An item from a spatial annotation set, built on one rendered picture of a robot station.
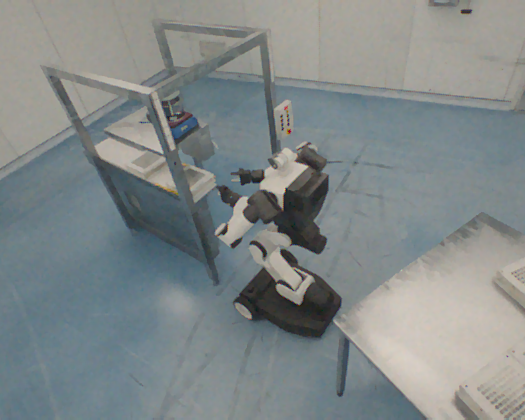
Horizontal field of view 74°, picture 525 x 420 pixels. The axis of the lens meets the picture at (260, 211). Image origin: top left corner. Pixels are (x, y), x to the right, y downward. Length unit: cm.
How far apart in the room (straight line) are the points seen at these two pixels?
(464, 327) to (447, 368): 21
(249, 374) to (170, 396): 52
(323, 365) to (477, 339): 108
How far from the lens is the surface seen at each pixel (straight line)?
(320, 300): 236
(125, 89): 208
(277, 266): 241
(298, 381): 250
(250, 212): 168
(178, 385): 264
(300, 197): 168
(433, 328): 175
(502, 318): 188
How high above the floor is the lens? 233
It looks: 42 degrees down
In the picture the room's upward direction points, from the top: 9 degrees counter-clockwise
